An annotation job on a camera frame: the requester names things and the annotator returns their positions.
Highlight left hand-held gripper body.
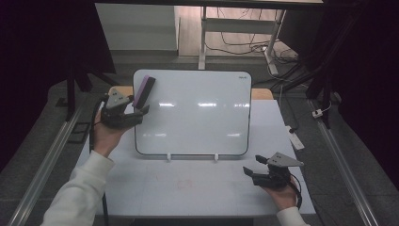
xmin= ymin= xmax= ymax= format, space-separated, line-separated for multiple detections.
xmin=100 ymin=87 xmax=145 ymax=130

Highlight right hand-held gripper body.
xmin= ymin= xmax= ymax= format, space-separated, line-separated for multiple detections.
xmin=251 ymin=152 xmax=305 ymax=190

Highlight purple and black whiteboard eraser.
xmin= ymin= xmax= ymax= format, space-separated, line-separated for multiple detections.
xmin=132 ymin=74 xmax=157 ymax=110

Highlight white whiteboard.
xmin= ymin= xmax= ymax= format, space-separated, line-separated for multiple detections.
xmin=133 ymin=69 xmax=253 ymax=157

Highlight person's right hand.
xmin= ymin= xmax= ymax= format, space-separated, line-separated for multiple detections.
xmin=261 ymin=174 xmax=299 ymax=212

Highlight person's left hand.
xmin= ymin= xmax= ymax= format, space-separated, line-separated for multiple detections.
xmin=92 ymin=108 xmax=135 ymax=159

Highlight black floor plate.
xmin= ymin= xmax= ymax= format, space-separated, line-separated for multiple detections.
xmin=67 ymin=121 xmax=92 ymax=145

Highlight black metal stand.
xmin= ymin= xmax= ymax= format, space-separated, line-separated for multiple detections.
xmin=272 ymin=18 xmax=359 ymax=130
xmin=56 ymin=59 xmax=121 ymax=122

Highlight white table mat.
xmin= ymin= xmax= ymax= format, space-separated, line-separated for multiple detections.
xmin=74 ymin=99 xmax=316 ymax=218

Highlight white cabinet panel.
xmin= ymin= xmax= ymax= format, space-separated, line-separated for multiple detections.
xmin=95 ymin=3 xmax=181 ymax=52

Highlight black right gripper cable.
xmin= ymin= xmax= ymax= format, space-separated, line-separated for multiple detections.
xmin=286 ymin=174 xmax=303 ymax=211

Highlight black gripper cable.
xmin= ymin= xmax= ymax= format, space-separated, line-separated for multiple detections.
xmin=286 ymin=174 xmax=303 ymax=211
xmin=88 ymin=94 xmax=110 ymax=226

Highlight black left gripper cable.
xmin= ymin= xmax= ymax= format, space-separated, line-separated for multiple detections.
xmin=88 ymin=94 xmax=110 ymax=226

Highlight aluminium rail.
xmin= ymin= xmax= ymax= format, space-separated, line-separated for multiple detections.
xmin=7 ymin=105 xmax=85 ymax=226
xmin=308 ymin=99 xmax=380 ymax=226

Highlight black floor cables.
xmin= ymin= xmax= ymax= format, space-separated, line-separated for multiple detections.
xmin=205 ymin=7 xmax=300 ymax=65

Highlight white desk frame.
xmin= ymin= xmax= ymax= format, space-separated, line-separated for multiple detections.
xmin=198 ymin=6 xmax=287 ymax=76

